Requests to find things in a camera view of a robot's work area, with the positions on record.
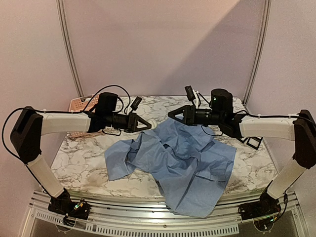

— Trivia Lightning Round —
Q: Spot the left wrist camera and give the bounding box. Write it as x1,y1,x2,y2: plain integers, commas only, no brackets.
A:
130,96,142,111

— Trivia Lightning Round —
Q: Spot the aluminium post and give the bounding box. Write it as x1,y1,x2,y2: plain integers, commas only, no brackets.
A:
242,0,272,107
56,0,84,97

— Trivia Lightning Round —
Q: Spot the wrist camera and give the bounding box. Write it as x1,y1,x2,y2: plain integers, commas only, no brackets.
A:
130,96,142,111
185,85,196,102

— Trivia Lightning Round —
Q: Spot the blue shirt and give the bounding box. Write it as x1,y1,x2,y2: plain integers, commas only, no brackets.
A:
105,118,236,218

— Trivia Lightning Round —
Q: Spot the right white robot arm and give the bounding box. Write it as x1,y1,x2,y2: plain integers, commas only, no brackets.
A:
168,88,316,215

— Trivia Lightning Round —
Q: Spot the black frame box right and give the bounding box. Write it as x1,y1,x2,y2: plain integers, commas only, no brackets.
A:
246,137,263,150

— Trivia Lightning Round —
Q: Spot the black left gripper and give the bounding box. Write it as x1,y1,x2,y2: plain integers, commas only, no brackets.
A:
105,112,152,133

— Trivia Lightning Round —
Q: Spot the aluminium front rail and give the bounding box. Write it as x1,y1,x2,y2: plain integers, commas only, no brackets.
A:
21,191,309,237

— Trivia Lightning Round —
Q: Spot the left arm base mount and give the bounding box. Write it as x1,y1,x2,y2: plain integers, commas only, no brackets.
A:
48,190,91,220

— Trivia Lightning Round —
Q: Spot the left aluminium post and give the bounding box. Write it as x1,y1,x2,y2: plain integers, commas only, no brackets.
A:
56,0,84,97

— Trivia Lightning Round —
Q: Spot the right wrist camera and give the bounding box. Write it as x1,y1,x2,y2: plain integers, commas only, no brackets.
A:
185,85,196,102

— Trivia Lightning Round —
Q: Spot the pink plastic basket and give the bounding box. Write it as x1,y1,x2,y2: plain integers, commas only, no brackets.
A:
68,92,104,138

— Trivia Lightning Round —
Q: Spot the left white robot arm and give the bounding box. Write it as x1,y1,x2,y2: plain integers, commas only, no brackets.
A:
10,89,152,214

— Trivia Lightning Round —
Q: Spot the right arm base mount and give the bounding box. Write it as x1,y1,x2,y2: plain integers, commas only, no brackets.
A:
237,192,288,223

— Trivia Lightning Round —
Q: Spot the right aluminium post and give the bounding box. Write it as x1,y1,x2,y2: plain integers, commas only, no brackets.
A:
242,0,272,107

